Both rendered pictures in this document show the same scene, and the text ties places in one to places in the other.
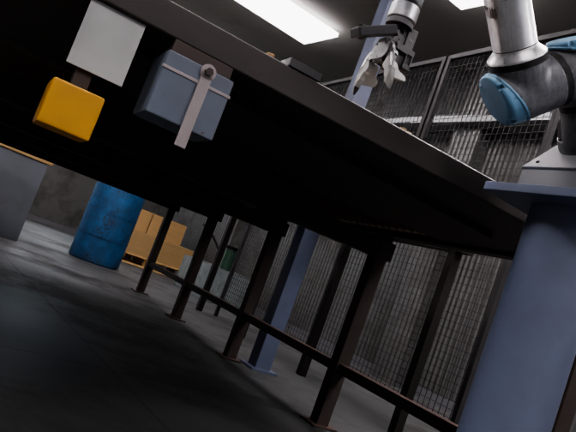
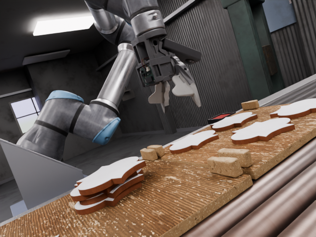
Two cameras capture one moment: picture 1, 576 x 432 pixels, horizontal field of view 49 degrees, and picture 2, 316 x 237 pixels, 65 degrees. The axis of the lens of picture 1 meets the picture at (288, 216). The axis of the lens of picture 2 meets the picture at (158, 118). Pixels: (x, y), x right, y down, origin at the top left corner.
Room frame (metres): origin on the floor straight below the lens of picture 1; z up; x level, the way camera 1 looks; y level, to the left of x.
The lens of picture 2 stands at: (2.16, -0.16, 1.10)
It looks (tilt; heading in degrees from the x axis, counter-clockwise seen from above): 6 degrees down; 178
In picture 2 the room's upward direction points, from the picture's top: 19 degrees counter-clockwise
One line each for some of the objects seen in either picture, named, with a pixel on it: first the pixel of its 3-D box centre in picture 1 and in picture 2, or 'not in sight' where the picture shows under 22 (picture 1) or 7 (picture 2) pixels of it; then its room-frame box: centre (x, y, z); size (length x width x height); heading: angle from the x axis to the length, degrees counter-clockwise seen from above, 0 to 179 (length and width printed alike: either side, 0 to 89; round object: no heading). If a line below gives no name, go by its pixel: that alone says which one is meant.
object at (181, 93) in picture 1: (183, 99); not in sight; (1.17, 0.26, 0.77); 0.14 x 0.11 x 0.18; 117
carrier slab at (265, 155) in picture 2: not in sight; (247, 130); (1.56, 0.06, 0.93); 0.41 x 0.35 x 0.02; 118
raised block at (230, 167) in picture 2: not in sight; (223, 165); (1.79, -0.08, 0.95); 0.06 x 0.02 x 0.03; 26
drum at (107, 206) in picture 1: (107, 225); not in sight; (6.69, 1.75, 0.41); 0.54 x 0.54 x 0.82
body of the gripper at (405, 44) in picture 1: (394, 45); (156, 59); (1.55, -0.10, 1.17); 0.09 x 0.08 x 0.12; 118
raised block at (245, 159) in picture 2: not in sight; (234, 157); (1.77, -0.05, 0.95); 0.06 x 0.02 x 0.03; 28
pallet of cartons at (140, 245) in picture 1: (145, 238); not in sight; (8.92, 1.77, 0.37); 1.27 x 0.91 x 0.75; 122
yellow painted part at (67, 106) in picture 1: (85, 69); not in sight; (1.08, 0.42, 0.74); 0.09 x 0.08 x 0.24; 117
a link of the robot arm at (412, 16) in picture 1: (402, 15); (149, 26); (1.55, -0.10, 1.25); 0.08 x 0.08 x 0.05
